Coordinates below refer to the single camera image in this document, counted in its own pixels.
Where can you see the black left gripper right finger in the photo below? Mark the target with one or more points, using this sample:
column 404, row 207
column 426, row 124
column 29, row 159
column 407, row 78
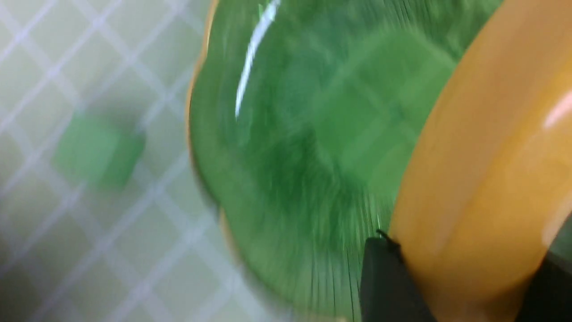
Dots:
column 549, row 297

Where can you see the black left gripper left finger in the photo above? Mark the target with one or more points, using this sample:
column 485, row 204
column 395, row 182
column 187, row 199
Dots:
column 387, row 290

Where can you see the yellow toy banana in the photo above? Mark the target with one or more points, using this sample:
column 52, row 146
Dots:
column 489, row 183

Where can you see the green leaf-shaped glass plate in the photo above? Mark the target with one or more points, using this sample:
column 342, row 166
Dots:
column 303, row 117

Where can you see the green checkered tablecloth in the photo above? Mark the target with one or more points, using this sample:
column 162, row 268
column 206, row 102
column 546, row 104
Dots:
column 152, row 251

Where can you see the green foam cube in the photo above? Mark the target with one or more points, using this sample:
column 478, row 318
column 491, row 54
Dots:
column 97, row 152

